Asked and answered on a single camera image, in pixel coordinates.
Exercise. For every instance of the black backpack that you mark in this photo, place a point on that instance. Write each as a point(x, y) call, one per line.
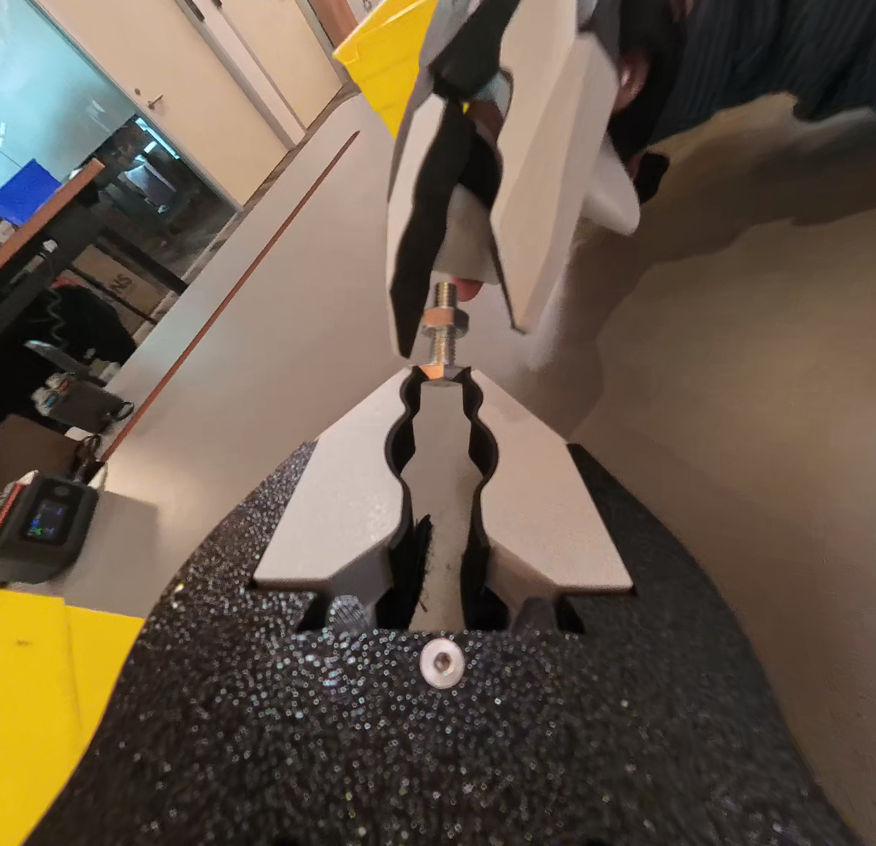
point(96, 319)

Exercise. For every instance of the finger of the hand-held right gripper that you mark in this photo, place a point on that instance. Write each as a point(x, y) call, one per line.
point(410, 175)
point(547, 175)

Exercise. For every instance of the plain brown cardboard box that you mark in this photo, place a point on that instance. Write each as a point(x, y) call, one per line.
point(34, 449)

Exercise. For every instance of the steel hex bolt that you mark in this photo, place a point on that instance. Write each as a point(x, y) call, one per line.
point(443, 350)

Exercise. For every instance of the wooden pillar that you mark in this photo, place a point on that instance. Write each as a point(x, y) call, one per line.
point(321, 1)

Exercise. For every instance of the dark grey pouch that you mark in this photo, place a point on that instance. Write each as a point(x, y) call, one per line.
point(82, 405)

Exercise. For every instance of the white door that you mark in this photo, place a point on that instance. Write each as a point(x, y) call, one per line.
point(137, 52)
point(260, 32)

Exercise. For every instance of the steel hex nut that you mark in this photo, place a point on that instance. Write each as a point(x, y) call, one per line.
point(445, 319)

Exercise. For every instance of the yellow plastic bin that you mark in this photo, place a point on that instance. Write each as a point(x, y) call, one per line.
point(383, 52)
point(41, 688)

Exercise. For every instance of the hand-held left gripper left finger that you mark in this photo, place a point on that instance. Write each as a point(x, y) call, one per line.
point(328, 497)

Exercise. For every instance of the grey handheld device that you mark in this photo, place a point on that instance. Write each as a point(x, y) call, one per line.
point(58, 357)

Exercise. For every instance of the wooden desk with black frame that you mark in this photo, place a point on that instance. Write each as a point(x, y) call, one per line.
point(51, 208)

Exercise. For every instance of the person's right hand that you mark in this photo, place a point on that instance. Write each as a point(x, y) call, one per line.
point(633, 80)

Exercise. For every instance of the black device with screen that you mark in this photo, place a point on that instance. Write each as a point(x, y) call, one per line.
point(41, 558)

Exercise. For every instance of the person's right forearm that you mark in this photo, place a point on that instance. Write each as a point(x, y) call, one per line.
point(766, 39)

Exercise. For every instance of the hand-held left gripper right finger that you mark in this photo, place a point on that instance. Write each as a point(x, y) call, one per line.
point(547, 511)

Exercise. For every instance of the glass partition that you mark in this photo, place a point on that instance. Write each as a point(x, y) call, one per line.
point(41, 93)

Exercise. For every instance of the printed cardboard box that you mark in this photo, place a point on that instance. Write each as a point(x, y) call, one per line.
point(102, 271)

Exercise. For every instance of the blue plastic box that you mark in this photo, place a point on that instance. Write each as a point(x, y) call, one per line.
point(27, 193)

